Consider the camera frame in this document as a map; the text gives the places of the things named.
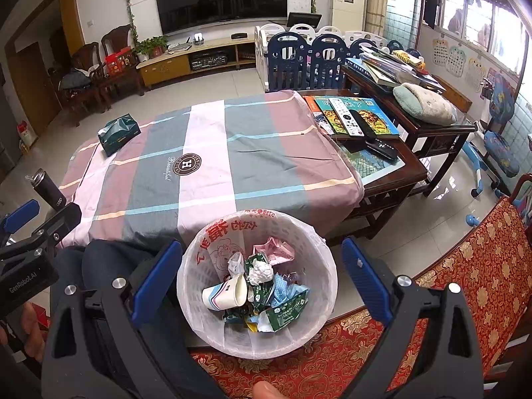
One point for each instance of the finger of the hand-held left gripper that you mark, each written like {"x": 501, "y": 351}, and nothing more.
{"x": 62, "y": 218}
{"x": 20, "y": 215}

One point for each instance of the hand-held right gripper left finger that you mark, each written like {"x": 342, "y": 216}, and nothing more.
{"x": 158, "y": 286}

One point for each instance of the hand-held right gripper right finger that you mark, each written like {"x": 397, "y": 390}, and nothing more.
{"x": 365, "y": 286}

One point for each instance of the white paper cup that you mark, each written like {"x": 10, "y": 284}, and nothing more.
{"x": 224, "y": 295}

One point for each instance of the white trash bin with liner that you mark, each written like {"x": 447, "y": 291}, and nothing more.
{"x": 208, "y": 341}

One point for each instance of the blue face mask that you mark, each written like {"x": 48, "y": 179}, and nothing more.
{"x": 291, "y": 291}

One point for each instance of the white plastic bag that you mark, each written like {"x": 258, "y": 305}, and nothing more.
{"x": 236, "y": 264}

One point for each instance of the dark bag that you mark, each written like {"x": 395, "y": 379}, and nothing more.
{"x": 254, "y": 295}

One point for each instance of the pink plastic bag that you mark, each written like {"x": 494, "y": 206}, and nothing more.
{"x": 274, "y": 251}

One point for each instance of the yellow snack bag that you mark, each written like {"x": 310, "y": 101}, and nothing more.
{"x": 252, "y": 325}

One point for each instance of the white tissue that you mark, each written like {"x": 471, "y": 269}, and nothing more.
{"x": 261, "y": 273}

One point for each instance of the person's left hand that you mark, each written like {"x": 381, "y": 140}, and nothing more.
{"x": 33, "y": 332}

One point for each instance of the person's right hand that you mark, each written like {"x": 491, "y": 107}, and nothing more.
{"x": 272, "y": 390}

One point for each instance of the black thermos bottle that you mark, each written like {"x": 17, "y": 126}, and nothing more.
{"x": 50, "y": 193}

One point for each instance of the dark green tissue box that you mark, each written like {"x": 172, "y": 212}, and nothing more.
{"x": 118, "y": 135}

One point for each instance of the glass top coffee table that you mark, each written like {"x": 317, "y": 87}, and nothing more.
{"x": 386, "y": 187}

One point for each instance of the blue mosaic picture mat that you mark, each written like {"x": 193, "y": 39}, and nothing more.
{"x": 372, "y": 166}

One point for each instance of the wooden door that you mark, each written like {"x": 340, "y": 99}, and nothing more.
{"x": 33, "y": 83}

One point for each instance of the black bag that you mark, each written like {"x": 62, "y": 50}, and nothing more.
{"x": 75, "y": 79}

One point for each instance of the wide black remote control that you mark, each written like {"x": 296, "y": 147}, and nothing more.
{"x": 382, "y": 148}

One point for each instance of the plaid tablecloth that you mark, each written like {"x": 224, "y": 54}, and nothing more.
{"x": 249, "y": 153}

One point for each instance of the slim black remote control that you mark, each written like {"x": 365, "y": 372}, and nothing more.
{"x": 357, "y": 124}

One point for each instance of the dark wooden armchair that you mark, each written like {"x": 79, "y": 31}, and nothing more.
{"x": 85, "y": 56}
{"x": 118, "y": 37}

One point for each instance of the large blue picture book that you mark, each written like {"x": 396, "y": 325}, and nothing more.
{"x": 380, "y": 122}

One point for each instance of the dark wooden side table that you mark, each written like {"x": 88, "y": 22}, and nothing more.
{"x": 436, "y": 137}

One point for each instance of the red gift box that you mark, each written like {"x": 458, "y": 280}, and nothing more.
{"x": 120, "y": 63}

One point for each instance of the white remote control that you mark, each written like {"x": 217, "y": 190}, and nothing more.
{"x": 341, "y": 116}

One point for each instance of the yellow wooden tv cabinet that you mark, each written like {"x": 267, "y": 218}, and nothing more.
{"x": 162, "y": 70}

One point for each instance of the green picture book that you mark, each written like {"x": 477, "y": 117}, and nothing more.
{"x": 322, "y": 106}

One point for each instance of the orange picture book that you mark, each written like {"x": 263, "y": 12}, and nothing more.
{"x": 309, "y": 106}

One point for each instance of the blue children's swivel chair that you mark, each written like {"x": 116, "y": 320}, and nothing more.
{"x": 503, "y": 153}

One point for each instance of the grey green cushion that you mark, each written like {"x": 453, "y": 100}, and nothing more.
{"x": 424, "y": 104}

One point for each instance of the potted green plant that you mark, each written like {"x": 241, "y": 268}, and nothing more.
{"x": 151, "y": 45}

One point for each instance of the papers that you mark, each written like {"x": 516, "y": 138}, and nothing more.
{"x": 178, "y": 46}

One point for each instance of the black stereo receiver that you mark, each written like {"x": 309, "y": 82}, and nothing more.
{"x": 208, "y": 60}

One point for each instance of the stack of books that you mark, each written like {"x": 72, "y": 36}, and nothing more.
{"x": 386, "y": 70}

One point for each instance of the small white device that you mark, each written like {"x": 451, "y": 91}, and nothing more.
{"x": 198, "y": 38}

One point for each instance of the navy playpen fence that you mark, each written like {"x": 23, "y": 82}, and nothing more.
{"x": 286, "y": 62}

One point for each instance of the small black router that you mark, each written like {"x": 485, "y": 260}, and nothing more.
{"x": 239, "y": 35}

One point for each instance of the white playpen fence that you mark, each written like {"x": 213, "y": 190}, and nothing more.
{"x": 262, "y": 54}

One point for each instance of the large black television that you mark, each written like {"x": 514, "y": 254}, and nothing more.
{"x": 220, "y": 0}

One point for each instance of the small black monitor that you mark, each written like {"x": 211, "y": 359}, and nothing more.
{"x": 304, "y": 20}

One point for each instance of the white standing air conditioner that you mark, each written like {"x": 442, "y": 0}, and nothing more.
{"x": 349, "y": 12}

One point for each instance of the window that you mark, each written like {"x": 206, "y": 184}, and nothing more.
{"x": 507, "y": 37}

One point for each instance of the dark hanging garment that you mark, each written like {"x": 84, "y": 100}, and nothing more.
{"x": 433, "y": 0}

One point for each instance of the dark wooden sofa frame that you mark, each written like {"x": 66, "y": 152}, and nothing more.
{"x": 521, "y": 187}

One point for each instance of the colourful wall poster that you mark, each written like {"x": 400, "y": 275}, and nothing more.
{"x": 489, "y": 85}

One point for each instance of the wall chart poster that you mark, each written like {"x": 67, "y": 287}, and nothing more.
{"x": 455, "y": 61}
{"x": 439, "y": 52}
{"x": 476, "y": 75}

